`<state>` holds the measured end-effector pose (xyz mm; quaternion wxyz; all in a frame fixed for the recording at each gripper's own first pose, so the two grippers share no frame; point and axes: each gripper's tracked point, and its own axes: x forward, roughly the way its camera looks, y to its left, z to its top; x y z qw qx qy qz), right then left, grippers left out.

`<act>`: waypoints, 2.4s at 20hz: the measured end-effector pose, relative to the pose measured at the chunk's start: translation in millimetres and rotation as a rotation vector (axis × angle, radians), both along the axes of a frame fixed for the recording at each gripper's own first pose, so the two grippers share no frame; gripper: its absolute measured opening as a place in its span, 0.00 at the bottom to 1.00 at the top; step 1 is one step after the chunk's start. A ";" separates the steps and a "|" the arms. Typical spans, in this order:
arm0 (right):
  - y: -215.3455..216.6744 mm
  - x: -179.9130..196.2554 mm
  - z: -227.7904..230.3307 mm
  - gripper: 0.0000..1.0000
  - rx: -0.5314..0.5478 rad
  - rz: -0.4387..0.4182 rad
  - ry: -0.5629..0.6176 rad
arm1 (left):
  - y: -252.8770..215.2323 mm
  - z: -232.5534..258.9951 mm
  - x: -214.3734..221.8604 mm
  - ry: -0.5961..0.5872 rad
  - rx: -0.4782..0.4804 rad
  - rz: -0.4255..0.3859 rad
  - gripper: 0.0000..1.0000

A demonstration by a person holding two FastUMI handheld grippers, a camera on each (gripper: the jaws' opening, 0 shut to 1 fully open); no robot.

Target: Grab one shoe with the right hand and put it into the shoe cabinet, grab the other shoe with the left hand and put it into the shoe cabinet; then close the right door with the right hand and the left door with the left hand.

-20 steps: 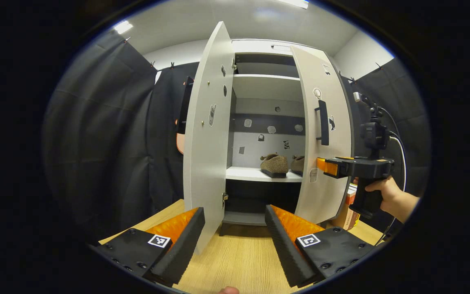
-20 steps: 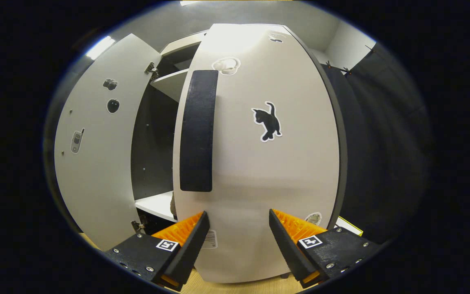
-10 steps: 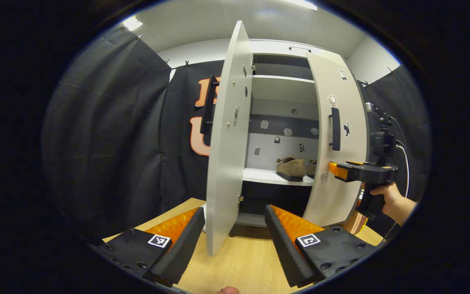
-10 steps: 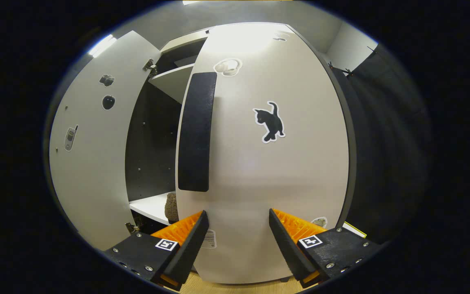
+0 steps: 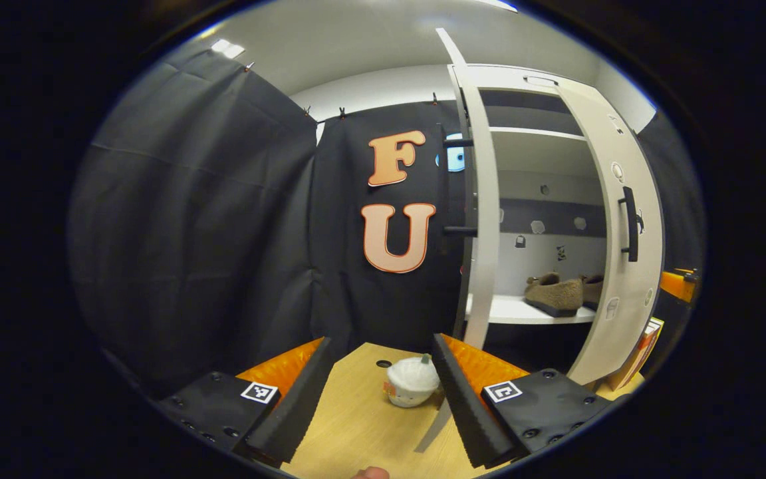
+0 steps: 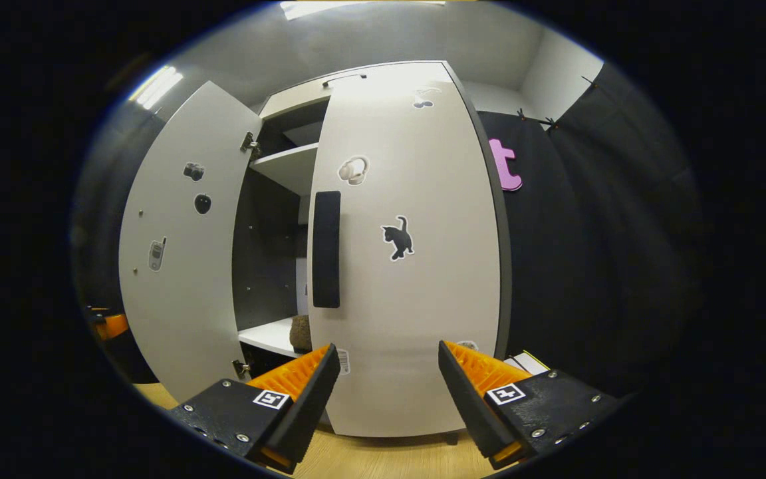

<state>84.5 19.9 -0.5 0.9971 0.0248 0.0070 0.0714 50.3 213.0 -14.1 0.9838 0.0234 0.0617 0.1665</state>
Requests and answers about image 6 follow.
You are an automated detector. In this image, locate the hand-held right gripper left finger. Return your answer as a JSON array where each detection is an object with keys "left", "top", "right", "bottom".
[{"left": 169, "top": 343, "right": 342, "bottom": 474}]

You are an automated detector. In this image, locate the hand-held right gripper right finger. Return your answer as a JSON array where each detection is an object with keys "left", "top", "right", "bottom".
[{"left": 438, "top": 341, "right": 623, "bottom": 472}]

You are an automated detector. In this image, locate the white cabinet door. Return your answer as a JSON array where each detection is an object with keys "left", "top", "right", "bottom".
[
  {"left": 307, "top": 61, "right": 503, "bottom": 438},
  {"left": 118, "top": 80, "right": 264, "bottom": 403}
]

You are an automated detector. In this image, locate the brown fluffy shoe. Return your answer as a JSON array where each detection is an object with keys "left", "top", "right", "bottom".
[{"left": 289, "top": 315, "right": 313, "bottom": 353}]

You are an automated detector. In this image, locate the white and grey shoe cabinet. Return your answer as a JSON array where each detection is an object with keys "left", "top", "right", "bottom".
[{"left": 231, "top": 60, "right": 513, "bottom": 373}]

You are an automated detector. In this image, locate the white cardboard box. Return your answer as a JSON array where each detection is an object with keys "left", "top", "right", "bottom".
[{"left": 504, "top": 354, "right": 543, "bottom": 377}]

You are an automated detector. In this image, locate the black backdrop cloth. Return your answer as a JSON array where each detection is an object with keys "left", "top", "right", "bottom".
[
  {"left": 74, "top": 110, "right": 164, "bottom": 385},
  {"left": 476, "top": 63, "right": 706, "bottom": 400}
]

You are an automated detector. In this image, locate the ceiling light panel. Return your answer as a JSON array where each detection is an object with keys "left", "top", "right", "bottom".
[
  {"left": 280, "top": 0, "right": 447, "bottom": 21},
  {"left": 128, "top": 65, "right": 184, "bottom": 111}
]

